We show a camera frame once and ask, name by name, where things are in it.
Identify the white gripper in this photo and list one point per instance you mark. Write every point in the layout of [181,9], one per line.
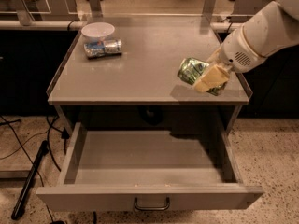
[234,51]

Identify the green soda can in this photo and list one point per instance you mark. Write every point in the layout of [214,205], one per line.
[191,69]

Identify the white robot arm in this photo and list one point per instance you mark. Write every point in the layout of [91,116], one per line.
[274,27]

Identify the grey cabinet with top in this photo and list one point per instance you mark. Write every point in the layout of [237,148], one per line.
[153,48]

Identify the silver blue soda can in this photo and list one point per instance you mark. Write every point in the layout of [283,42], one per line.
[103,48]

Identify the open grey top drawer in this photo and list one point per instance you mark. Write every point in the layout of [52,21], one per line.
[107,170]

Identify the grey desk background right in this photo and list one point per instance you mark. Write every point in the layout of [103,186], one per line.
[245,9]

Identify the grey desk background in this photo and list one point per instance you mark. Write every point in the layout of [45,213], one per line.
[40,10]
[245,9]

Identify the white bowl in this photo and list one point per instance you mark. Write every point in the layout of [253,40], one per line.
[97,31]

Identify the black bar on floor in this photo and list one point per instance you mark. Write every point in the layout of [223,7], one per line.
[19,207]

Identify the grey desk background left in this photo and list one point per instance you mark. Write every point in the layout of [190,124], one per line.
[40,10]

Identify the dark metal drawer handle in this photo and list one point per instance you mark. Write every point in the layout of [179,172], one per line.
[151,205]

